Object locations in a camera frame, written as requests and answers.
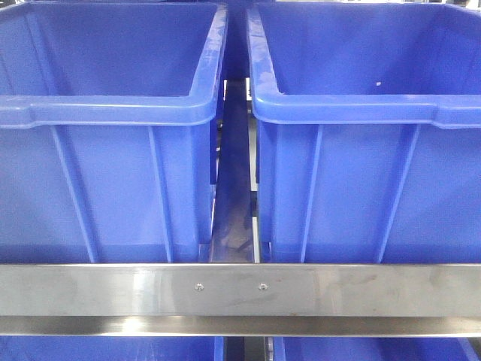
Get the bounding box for blue plastic bin right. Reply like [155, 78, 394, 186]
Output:
[247, 2, 480, 263]

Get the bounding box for blue plastic bin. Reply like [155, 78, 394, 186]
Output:
[1, 1, 227, 263]
[247, 2, 480, 263]

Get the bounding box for blue plastic bin left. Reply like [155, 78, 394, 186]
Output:
[1, 1, 227, 263]

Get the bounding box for blue bin lower right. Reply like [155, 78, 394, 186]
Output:
[273, 337, 480, 360]

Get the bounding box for blue bin lower left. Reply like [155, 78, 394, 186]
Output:
[1, 336, 225, 360]

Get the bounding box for steel shelf front rail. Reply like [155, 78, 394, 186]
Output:
[1, 264, 480, 337]

